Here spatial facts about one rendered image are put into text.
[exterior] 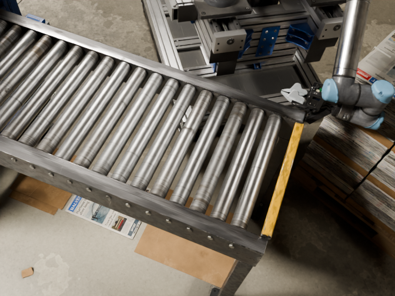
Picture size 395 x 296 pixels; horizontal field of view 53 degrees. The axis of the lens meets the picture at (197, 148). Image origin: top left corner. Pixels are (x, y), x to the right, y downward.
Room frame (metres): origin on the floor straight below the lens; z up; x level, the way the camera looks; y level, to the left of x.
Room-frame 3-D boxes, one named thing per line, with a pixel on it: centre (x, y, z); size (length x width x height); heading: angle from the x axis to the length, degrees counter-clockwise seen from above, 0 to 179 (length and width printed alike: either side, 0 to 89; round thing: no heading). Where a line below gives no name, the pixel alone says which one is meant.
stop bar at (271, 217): (0.63, -0.28, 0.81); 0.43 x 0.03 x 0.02; 166
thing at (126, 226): (0.82, 0.39, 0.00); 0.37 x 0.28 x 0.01; 76
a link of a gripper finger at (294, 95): (0.99, -0.32, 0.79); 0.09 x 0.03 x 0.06; 76
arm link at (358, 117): (0.94, -0.58, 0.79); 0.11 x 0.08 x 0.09; 76
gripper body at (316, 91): (0.98, -0.43, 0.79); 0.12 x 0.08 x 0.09; 76
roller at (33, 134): (0.83, 0.49, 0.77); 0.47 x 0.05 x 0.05; 166
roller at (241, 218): (0.66, -0.20, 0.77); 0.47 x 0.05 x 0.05; 166
